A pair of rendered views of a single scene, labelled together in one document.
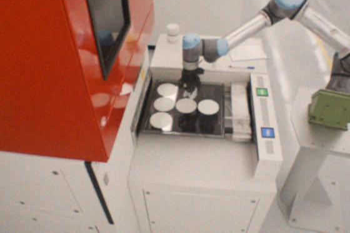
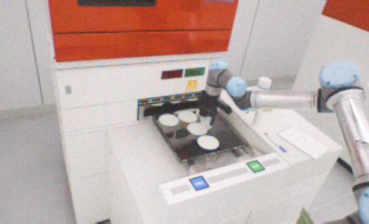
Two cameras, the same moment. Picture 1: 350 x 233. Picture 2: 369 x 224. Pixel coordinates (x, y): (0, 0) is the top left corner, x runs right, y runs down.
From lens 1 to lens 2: 95 cm
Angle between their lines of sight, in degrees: 41
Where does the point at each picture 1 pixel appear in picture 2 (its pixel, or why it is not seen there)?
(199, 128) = (177, 143)
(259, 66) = (293, 156)
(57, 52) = not seen: outside the picture
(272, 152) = (175, 194)
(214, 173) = (143, 178)
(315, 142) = not seen: outside the picture
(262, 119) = (215, 175)
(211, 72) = (247, 127)
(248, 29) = (287, 95)
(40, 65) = not seen: outside the picture
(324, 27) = (351, 131)
